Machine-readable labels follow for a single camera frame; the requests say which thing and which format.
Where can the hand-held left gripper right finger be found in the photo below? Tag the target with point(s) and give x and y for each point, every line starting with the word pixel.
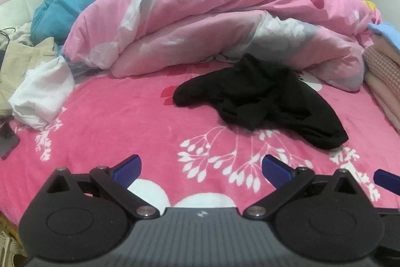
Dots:
pixel 275 170

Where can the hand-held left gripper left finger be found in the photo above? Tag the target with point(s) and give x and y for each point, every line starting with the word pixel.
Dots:
pixel 126 171

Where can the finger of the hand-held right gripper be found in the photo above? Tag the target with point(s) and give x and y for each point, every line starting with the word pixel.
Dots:
pixel 387 178

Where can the black garment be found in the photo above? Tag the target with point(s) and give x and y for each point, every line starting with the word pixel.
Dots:
pixel 259 101

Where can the pink floral bed sheet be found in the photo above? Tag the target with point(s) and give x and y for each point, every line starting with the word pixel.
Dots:
pixel 109 117

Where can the pale pink folded cloth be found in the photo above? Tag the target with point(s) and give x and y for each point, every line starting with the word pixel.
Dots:
pixel 384 98

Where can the pink checked folded cloth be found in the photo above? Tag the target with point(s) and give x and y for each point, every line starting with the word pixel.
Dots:
pixel 379 59

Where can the dark smartphone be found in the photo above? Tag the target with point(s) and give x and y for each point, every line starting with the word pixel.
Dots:
pixel 7 142

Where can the beige garment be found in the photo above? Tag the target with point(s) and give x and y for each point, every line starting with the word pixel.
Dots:
pixel 18 66

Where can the white fluffy cloth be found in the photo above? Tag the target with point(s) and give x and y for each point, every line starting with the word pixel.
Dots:
pixel 22 32

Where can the pink and blue printed quilt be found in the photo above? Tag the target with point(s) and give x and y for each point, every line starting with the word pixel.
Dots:
pixel 203 4

